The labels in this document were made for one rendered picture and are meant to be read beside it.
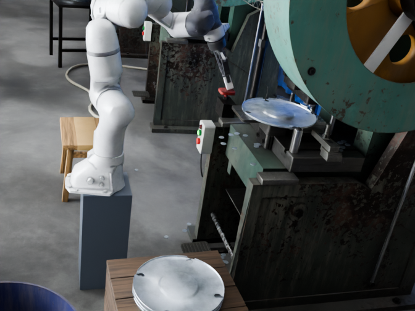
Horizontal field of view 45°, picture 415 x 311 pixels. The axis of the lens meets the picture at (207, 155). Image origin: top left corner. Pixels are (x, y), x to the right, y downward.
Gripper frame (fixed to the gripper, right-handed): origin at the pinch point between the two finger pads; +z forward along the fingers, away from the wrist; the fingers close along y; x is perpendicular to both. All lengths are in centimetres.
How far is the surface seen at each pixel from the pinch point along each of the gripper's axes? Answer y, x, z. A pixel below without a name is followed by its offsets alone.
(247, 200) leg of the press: 57, -17, 19
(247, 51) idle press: -117, 41, 40
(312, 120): 39.9, 19.1, 9.3
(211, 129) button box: 12.7, -15.2, 11.7
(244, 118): 39.1, -5.6, -2.1
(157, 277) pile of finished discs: 75, -55, 19
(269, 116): 37.3, 4.0, 2.2
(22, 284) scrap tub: 85, -87, -7
